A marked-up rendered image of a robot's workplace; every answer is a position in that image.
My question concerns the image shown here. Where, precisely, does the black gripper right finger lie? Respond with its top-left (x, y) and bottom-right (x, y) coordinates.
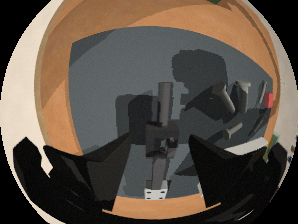
top-left (188, 134), bottom-right (267, 208)

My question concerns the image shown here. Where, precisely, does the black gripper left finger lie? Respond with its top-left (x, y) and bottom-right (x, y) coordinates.
top-left (43, 133), bottom-right (132, 212)

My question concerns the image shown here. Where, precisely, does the dark grey flat bar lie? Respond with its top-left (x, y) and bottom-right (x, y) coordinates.
top-left (152, 150), bottom-right (166, 190)

